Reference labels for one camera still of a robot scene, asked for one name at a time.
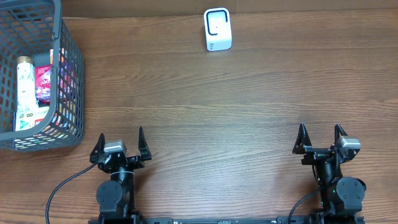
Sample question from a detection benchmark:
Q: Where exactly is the red purple liners pack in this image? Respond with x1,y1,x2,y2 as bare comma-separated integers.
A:
35,65,52,104

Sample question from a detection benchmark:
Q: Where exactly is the white conditioner tube gold cap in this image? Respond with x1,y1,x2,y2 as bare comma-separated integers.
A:
17,56,39,113

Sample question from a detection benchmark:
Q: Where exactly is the cream snack bag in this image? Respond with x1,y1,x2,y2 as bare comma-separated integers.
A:
14,106,49,131

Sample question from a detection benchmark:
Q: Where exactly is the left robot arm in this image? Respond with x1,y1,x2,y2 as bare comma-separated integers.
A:
88,128,152,224

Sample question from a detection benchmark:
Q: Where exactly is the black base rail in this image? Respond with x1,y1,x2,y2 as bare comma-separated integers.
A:
88,214,366,224

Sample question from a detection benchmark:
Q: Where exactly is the white barcode scanner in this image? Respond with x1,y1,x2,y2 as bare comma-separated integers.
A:
203,7,232,52

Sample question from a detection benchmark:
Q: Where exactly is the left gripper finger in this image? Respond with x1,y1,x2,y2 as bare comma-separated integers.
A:
138,126,152,161
90,133,106,164

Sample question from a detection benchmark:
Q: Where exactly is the grey plastic shopping basket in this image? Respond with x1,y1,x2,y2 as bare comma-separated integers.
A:
1,0,85,152

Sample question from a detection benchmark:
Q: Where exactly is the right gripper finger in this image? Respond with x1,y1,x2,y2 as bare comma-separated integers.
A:
334,124,347,146
292,123,312,154

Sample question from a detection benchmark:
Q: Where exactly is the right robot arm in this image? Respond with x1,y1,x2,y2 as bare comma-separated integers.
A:
288,123,366,223

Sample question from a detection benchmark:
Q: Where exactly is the orange snack packet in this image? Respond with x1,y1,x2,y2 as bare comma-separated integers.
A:
50,48,65,64

